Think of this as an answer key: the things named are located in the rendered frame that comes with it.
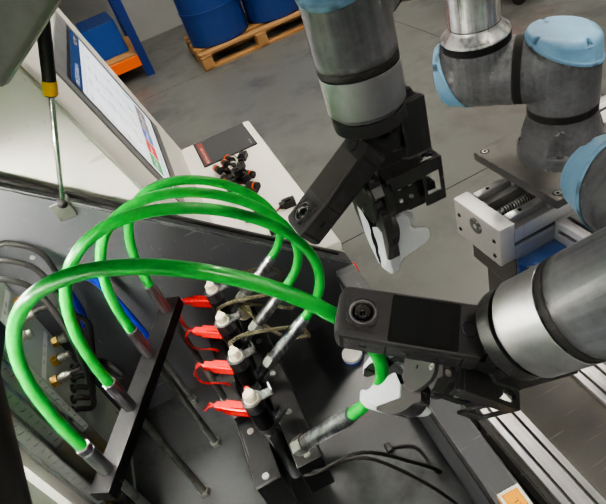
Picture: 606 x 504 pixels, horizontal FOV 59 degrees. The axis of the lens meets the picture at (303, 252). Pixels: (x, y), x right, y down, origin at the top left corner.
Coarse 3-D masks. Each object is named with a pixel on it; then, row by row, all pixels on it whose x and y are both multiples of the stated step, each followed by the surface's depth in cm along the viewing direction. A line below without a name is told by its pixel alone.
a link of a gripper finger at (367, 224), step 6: (360, 210) 60; (360, 216) 61; (366, 216) 59; (408, 216) 62; (366, 222) 60; (372, 222) 59; (366, 228) 61; (366, 234) 62; (372, 234) 61; (372, 240) 61; (372, 246) 62; (378, 258) 62
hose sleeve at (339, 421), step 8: (336, 416) 58; (344, 416) 57; (320, 424) 60; (328, 424) 58; (336, 424) 58; (344, 424) 57; (312, 432) 60; (320, 432) 59; (328, 432) 59; (336, 432) 58; (304, 440) 61; (312, 440) 60; (320, 440) 60; (304, 448) 61
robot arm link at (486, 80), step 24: (456, 0) 84; (480, 0) 83; (456, 24) 87; (480, 24) 86; (504, 24) 88; (456, 48) 89; (480, 48) 87; (504, 48) 88; (456, 72) 92; (480, 72) 90; (504, 72) 89; (456, 96) 95; (480, 96) 93; (504, 96) 91
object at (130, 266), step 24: (96, 264) 44; (120, 264) 43; (144, 264) 43; (168, 264) 43; (192, 264) 43; (48, 288) 45; (264, 288) 44; (288, 288) 45; (24, 312) 47; (312, 312) 46; (24, 360) 53; (384, 360) 50; (24, 384) 54; (48, 408) 58; (360, 408) 56; (72, 432) 62
